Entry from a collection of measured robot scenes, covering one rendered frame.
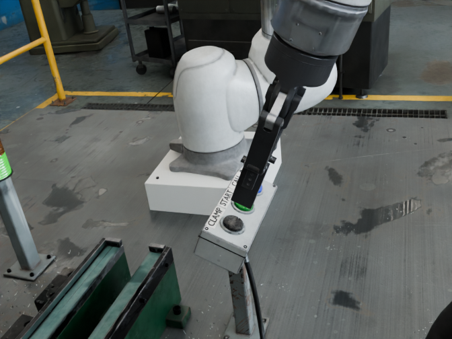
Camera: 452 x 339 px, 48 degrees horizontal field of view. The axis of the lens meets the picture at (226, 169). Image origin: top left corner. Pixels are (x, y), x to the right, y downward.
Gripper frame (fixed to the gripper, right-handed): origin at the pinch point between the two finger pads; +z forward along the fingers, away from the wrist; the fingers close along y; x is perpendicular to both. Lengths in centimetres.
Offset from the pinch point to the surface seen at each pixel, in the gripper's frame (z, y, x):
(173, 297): 35.8, -6.9, -5.6
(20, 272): 53, -9, -39
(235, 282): 22.0, -3.7, 3.7
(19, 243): 46, -10, -40
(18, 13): 306, -576, -456
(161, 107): 172, -282, -108
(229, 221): 7.2, 0.5, -0.6
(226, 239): 8.0, 3.1, 0.1
